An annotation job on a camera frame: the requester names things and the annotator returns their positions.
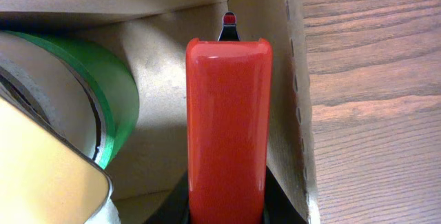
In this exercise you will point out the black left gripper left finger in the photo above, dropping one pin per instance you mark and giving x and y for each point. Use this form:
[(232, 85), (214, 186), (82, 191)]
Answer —
[(175, 208)]

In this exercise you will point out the green tape roll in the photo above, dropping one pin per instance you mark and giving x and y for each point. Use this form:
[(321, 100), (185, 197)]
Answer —
[(76, 88)]

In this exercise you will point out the brown cardboard box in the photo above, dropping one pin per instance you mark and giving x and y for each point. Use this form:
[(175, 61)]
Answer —
[(150, 36)]

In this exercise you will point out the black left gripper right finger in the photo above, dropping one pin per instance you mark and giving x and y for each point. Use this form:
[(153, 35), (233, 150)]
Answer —
[(277, 207)]

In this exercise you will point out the yellow sticky note pad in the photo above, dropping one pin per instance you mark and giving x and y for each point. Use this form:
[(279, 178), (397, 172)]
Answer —
[(46, 180)]

